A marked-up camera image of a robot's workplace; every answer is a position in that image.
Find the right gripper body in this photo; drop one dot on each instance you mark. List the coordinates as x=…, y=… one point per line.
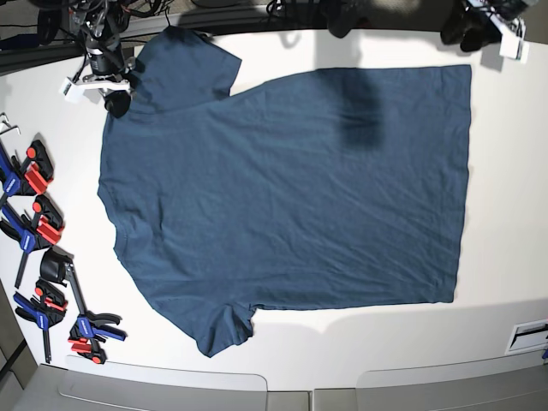
x=110, y=67

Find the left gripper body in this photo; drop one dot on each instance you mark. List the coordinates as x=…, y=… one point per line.
x=499, y=19

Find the dark blue T-shirt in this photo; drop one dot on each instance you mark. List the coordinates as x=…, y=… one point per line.
x=328, y=189

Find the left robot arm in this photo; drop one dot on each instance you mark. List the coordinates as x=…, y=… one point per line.
x=458, y=6

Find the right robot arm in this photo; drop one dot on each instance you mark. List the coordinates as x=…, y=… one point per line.
x=99, y=23

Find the top blue red bar clamp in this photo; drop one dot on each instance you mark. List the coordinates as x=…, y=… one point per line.
x=29, y=178

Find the blue red bar clamp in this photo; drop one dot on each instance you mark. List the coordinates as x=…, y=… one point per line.
x=29, y=178
x=43, y=231
x=46, y=309

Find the silver metal hook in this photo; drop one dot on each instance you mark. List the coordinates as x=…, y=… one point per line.
x=6, y=125

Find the long black bar clamp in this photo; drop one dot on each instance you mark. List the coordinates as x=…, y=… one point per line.
x=90, y=329

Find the left grey chair back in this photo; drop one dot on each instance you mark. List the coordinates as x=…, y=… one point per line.
x=80, y=385

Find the grey chair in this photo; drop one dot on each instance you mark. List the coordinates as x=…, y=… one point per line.
x=80, y=385
x=517, y=382

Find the right grey chair back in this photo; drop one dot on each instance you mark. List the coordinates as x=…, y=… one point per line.
x=517, y=382

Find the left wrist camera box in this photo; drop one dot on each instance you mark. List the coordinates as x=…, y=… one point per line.
x=514, y=48

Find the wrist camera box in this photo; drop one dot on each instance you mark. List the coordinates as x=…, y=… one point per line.
x=71, y=91
x=514, y=48

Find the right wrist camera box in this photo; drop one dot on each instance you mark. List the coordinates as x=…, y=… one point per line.
x=71, y=91

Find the aluminium frame rail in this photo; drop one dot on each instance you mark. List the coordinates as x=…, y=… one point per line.
x=196, y=19

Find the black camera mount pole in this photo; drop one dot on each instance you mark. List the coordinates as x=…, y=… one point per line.
x=344, y=16

